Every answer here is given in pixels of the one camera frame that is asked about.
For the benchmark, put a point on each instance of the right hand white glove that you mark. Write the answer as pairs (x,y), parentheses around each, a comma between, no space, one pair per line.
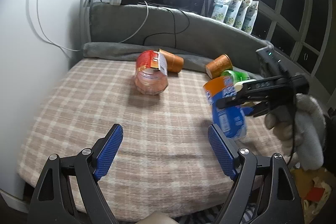
(305,135)

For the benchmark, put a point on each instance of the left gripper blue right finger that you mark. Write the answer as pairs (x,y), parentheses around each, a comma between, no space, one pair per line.
(225,150)

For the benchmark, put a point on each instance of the green cup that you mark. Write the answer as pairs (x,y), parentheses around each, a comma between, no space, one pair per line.
(236,76)

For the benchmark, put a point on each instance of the beige plaid mattress blanket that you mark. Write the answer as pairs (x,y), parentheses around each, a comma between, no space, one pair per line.
(165,162)

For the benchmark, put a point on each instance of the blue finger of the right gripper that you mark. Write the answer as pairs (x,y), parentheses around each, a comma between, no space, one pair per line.
(238,99)
(259,109)

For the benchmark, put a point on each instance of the orange paper cup left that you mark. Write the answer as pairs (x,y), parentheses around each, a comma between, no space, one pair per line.
(174,62)

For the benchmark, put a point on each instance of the orange gold-lined paper cup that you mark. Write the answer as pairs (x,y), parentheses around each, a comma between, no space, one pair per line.
(216,67)

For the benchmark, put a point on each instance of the grey sofa backrest cushion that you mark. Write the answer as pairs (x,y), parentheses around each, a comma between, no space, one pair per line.
(123,32)

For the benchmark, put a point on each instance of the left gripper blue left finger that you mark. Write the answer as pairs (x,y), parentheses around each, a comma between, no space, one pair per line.
(105,150)

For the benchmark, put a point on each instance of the blue orange Arctic Ocean cup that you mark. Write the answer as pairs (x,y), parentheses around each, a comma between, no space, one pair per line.
(230,118)

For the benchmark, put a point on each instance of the white green pouch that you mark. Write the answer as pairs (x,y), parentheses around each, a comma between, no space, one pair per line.
(241,13)
(220,9)
(250,17)
(232,12)

